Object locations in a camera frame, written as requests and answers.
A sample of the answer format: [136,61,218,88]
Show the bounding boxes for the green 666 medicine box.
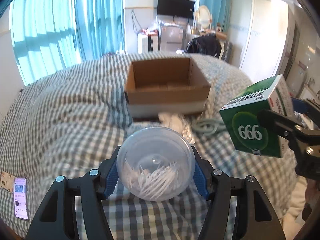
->
[219,75,295,158]

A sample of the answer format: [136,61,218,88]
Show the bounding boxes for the grey-green folding hanger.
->
[191,119,227,137]

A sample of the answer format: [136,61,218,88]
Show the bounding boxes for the white lace cloth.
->
[158,112,195,145]

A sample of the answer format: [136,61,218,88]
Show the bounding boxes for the clear cotton swab jar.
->
[117,127,195,202]

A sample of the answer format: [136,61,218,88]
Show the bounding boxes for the smartphone with lit screen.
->
[14,178,29,220]

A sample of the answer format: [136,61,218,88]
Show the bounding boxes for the small card on bed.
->
[1,171,15,193]

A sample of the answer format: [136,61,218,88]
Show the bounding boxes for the black clothes on chair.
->
[185,34,222,58]

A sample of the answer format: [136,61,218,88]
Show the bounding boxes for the brown cardboard box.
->
[125,57,211,119]

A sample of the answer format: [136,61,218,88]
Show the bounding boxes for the oval vanity mirror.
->
[194,5,212,31]

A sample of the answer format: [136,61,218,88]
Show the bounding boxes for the silver mini fridge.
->
[159,23,184,53]

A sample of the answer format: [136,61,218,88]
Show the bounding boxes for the teal right curtain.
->
[199,0,232,33]

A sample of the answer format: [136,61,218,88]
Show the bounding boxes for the white drawer cabinet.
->
[138,34,158,54]

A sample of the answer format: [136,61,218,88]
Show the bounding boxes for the teal window curtain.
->
[9,0,125,85]

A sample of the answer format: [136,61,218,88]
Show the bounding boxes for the black wall television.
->
[157,0,195,19]

